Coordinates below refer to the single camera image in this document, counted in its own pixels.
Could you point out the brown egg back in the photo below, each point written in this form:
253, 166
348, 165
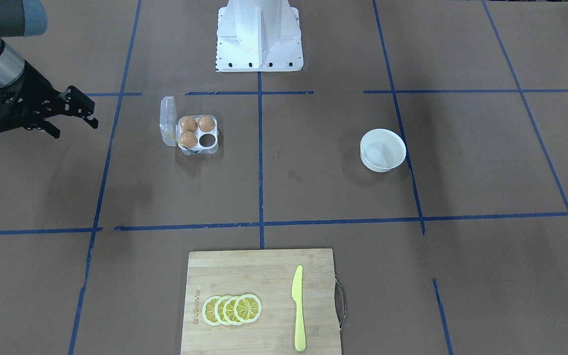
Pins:
188, 123

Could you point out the yellow plastic knife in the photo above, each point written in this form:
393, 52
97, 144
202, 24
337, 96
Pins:
300, 343

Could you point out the clear plastic egg box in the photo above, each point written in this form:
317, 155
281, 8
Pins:
208, 142

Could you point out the brown egg from bowl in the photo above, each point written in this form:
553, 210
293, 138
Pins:
206, 123

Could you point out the bamboo cutting board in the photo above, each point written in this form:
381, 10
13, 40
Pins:
268, 274

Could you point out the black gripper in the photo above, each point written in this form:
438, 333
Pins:
35, 90

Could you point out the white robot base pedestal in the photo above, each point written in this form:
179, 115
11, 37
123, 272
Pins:
258, 36

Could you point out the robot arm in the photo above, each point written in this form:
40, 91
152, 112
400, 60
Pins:
18, 18

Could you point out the white bowl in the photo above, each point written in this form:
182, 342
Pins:
382, 150

